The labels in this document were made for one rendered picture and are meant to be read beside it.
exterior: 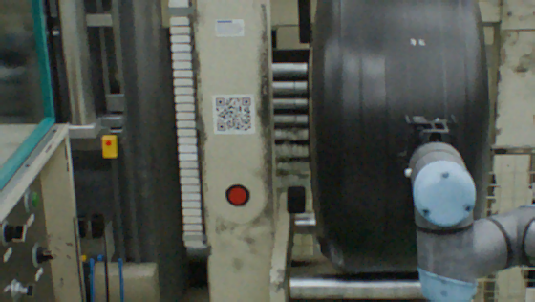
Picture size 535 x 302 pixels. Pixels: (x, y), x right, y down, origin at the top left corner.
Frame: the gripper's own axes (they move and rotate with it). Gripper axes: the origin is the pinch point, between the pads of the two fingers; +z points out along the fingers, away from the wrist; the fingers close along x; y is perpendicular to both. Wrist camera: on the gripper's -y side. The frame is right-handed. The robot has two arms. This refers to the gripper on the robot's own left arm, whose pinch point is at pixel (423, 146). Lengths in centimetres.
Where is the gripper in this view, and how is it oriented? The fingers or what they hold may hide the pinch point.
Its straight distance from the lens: 164.9
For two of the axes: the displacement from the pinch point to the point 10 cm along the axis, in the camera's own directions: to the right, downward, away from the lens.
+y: -0.2, -9.7, -2.5
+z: 0.6, -2.5, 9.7
